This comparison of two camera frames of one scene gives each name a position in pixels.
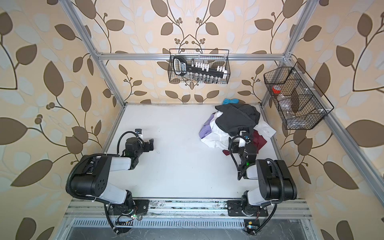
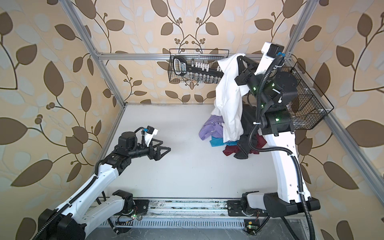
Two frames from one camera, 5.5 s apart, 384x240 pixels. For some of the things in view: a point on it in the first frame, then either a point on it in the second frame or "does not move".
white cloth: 218,138 → 228,105
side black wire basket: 300,102 does not move
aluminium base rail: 189,209 does not move
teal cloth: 226,101 → 216,141
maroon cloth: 259,141 does not move
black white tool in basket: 181,67 does not move
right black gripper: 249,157 → 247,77
